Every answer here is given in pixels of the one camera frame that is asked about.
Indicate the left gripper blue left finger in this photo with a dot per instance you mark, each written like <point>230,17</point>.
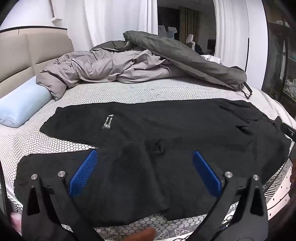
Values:
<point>80,178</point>

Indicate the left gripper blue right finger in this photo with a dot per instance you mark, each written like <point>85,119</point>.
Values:
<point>208,176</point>

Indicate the black pants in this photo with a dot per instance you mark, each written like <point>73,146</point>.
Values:
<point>145,155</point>

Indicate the dark open wardrobe shelf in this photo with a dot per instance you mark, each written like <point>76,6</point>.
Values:
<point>281,34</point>

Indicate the white honeycomb mattress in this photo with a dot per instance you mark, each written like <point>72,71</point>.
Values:
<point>27,139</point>

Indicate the dark grey sleeping bag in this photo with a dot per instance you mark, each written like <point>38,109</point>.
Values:
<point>183,57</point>

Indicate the light blue pillow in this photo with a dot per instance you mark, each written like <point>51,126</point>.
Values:
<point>22,103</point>

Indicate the grey rumpled duvet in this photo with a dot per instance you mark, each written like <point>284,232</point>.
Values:
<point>101,65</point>

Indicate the white office chair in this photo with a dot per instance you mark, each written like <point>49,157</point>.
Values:
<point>190,41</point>

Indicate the beige upholstered headboard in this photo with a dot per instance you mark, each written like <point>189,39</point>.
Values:
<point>26,50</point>

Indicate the white sheer curtain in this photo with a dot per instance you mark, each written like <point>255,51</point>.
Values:
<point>108,20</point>

